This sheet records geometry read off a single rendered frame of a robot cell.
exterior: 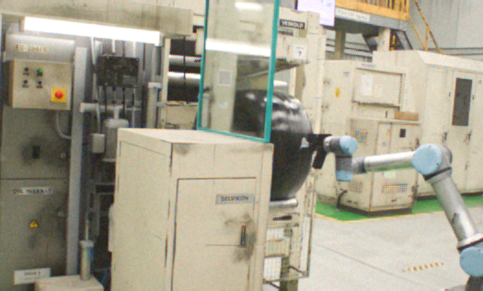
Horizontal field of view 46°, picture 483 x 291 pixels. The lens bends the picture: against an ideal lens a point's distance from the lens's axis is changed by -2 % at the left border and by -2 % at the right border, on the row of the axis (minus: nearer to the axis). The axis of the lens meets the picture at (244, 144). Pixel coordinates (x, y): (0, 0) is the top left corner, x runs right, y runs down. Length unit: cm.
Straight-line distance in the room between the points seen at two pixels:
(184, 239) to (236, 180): 27
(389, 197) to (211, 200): 584
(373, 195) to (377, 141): 69
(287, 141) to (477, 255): 101
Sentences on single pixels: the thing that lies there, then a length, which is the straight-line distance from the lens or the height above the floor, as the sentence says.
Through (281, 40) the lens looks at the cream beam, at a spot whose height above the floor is 175.
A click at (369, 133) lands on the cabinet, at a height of 107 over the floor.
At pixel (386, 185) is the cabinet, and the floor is 40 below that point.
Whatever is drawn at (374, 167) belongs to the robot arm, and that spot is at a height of 116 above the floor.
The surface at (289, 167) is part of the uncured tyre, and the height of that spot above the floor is 111.
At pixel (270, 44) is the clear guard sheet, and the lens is 206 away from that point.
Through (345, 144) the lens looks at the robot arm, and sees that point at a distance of 245.
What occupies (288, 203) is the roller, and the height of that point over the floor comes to 91.
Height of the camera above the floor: 144
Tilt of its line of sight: 5 degrees down
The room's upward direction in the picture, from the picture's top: 4 degrees clockwise
